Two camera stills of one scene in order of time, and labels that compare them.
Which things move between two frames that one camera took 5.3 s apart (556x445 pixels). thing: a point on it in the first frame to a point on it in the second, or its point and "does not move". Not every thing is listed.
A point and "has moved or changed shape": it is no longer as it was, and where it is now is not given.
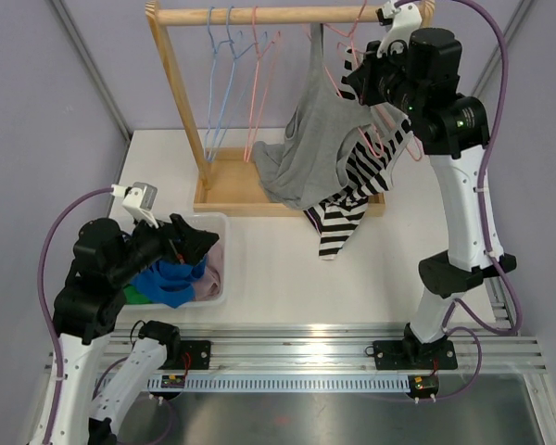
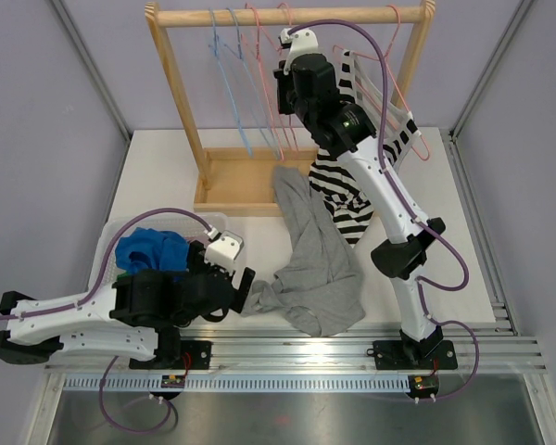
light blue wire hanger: (216, 49) to (215, 47)
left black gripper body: (151, 244) to (213, 269)
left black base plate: (195, 355) does not move
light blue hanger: (233, 81) to (248, 81)
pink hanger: (360, 130) has moved or changed shape
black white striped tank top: (371, 155) does not move
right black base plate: (414, 355) does not move
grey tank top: (307, 164) to (322, 287)
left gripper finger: (192, 253) to (242, 295)
